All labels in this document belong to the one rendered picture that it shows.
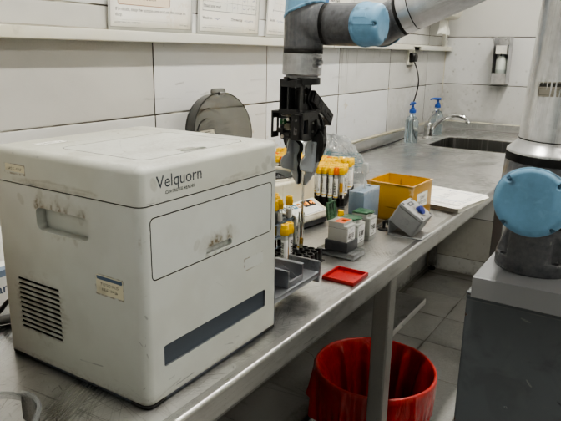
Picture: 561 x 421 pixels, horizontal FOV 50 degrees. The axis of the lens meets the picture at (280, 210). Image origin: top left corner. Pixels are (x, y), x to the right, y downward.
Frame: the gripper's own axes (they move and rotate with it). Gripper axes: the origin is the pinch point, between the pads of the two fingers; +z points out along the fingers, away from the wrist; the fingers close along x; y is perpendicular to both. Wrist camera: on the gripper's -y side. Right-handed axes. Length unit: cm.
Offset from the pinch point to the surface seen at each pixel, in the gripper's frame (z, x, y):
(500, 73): -16, -17, -240
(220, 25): -31, -51, -38
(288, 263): 11.2, 8.3, 18.6
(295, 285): 13.7, 11.2, 21.1
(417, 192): 9.6, 9.8, -42.5
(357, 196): 8.8, 0.7, -25.5
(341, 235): 12.9, 6.1, -6.3
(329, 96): -8, -51, -108
